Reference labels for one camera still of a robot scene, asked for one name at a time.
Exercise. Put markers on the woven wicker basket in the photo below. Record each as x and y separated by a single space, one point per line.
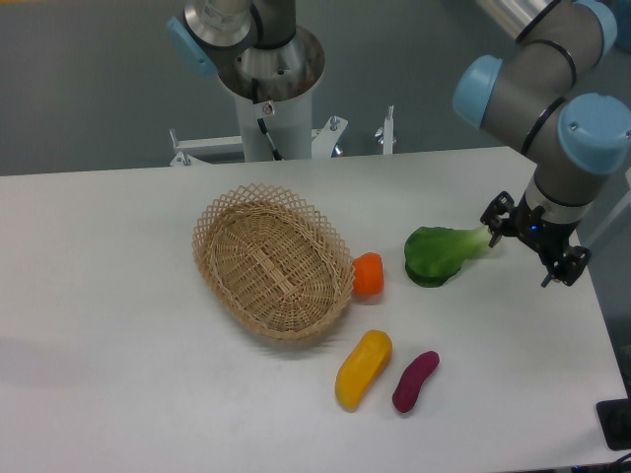
274 262

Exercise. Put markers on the green toy bok choy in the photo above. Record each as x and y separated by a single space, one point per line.
434 255

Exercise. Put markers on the orange toy pepper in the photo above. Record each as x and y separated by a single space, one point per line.
369 275

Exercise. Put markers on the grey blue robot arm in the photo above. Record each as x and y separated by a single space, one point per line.
574 144

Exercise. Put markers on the yellow toy mango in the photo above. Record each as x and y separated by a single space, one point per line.
362 367

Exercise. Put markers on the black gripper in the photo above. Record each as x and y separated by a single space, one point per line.
564 263

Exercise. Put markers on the purple toy sweet potato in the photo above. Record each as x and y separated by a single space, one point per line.
412 379

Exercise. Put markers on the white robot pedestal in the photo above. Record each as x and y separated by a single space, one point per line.
273 94

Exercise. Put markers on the black device at table edge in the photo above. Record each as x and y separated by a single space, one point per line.
614 419

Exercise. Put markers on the white metal base frame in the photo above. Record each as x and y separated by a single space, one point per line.
270 132

